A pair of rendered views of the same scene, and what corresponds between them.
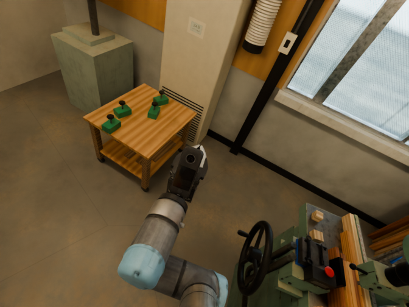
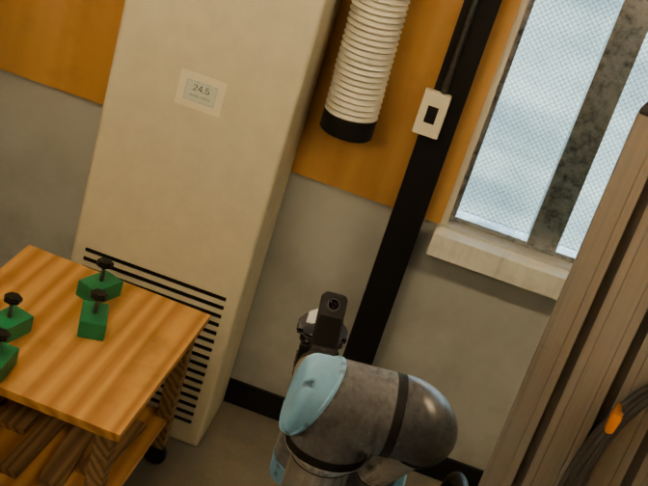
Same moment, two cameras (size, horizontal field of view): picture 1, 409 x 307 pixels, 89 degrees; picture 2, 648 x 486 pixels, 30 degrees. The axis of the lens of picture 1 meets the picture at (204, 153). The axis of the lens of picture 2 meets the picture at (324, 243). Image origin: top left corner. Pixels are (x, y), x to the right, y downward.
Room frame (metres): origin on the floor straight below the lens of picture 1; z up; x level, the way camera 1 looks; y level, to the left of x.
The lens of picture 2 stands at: (-1.51, 0.28, 2.31)
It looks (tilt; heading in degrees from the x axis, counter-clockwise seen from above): 26 degrees down; 353
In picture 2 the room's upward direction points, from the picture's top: 18 degrees clockwise
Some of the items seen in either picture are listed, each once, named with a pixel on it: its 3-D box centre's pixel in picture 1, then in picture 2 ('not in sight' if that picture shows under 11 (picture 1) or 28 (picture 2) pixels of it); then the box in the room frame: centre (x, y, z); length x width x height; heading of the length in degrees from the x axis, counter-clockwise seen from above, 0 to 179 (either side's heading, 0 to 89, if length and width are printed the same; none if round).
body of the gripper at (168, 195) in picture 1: (180, 189); (316, 359); (0.27, 0.02, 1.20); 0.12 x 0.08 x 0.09; 178
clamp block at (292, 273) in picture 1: (302, 265); not in sight; (0.33, -0.48, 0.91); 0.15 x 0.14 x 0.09; 177
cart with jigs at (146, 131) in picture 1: (145, 133); (55, 393); (1.18, 0.54, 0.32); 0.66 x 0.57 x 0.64; 167
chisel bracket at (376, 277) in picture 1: (384, 283); not in sight; (0.32, -0.69, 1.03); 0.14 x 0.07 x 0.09; 87
